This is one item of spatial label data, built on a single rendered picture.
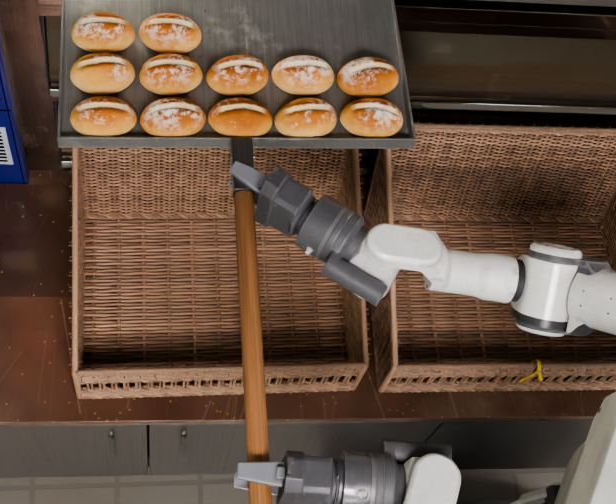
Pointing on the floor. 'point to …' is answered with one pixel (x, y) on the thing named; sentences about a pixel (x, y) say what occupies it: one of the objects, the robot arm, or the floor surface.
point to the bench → (524, 419)
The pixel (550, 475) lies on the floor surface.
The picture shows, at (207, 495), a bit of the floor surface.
